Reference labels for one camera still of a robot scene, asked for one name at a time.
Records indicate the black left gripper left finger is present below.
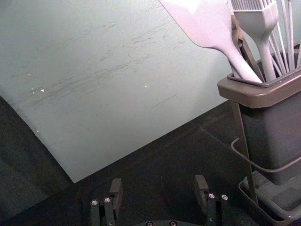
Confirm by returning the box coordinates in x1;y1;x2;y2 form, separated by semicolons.
90;178;123;226

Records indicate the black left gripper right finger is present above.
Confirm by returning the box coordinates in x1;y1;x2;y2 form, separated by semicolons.
194;175;230;226

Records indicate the black table cloth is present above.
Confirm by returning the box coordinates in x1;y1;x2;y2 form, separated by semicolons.
0;41;301;226

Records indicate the dark metal rack bar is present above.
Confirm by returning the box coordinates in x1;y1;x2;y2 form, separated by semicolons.
232;102;259;206

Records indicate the dark grey drip tray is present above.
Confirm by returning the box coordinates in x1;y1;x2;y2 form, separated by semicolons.
238;171;301;224

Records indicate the grey plastic utensil holder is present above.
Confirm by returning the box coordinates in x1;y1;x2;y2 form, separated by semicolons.
217;54;301;186

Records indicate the grey silicone spatula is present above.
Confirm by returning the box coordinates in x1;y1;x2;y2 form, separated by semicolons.
158;0;263;84

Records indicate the grey silicone basting brush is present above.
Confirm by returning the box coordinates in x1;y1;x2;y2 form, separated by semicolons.
230;0;279;82

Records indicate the plain pale wall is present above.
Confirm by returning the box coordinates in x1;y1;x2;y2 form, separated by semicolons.
0;0;301;184

